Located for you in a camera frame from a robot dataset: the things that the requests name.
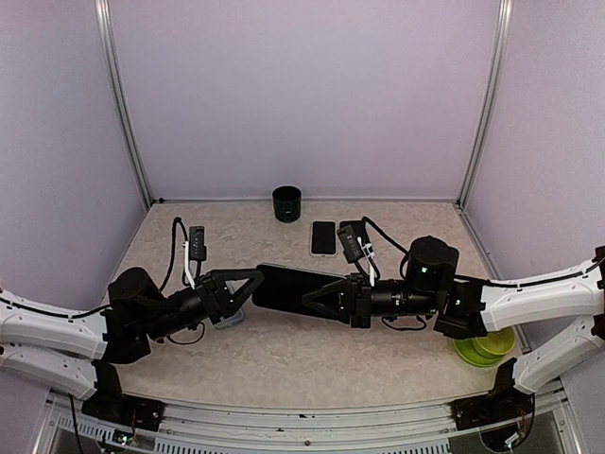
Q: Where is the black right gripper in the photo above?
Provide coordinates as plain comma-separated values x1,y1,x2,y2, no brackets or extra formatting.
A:
302,272,441,329

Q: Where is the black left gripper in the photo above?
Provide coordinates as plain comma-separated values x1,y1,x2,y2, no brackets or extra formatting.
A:
142,267,264,341

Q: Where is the black smartphone teal edge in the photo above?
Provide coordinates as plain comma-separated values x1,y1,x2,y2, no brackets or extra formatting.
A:
251,264,350,325
338,219,374,259
312,221,337,255

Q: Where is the clear phone case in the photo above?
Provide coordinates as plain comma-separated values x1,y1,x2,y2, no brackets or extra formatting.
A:
309,219,338,258

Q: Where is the light blue phone case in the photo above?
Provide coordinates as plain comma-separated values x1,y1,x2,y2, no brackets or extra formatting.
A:
209,283,245,329

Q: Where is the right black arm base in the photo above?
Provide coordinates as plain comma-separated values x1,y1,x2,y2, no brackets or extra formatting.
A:
450,358,535,430

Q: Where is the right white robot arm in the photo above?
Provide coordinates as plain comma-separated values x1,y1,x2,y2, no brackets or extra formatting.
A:
302,236,604,420

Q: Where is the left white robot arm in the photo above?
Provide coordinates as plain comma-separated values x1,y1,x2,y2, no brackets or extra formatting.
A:
1,267,264,421

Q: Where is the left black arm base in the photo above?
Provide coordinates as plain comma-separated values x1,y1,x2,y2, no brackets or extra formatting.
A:
80,360,165,432

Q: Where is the dark green cup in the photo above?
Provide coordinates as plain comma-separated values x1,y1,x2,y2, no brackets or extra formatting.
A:
272,185,302,223

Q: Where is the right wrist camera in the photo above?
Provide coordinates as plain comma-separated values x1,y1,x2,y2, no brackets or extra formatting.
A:
337,224,364,264

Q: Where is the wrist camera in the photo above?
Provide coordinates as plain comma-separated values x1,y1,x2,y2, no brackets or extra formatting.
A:
337,224,364,264
188,226,207,262

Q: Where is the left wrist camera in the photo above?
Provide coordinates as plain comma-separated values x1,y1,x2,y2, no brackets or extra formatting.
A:
188,226,207,262

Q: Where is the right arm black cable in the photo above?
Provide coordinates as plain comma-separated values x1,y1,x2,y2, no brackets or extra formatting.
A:
359,216,412,275

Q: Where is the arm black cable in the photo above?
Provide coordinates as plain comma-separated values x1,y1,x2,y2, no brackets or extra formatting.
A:
359,216,412,275
158,216,188,292

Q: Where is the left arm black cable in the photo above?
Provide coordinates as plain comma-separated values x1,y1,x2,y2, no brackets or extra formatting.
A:
158,216,188,292

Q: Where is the front aluminium rail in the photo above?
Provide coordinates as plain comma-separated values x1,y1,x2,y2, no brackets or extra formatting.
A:
32,381,586,453

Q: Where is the left aluminium frame post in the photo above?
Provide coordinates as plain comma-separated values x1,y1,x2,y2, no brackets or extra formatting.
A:
95,0,154,211

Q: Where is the aluminium frame post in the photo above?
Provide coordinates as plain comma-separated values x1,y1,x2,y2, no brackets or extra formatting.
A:
457,0,514,211
95,0,154,211

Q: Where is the right aluminium frame post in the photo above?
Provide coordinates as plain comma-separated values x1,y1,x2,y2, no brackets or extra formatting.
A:
457,0,514,211

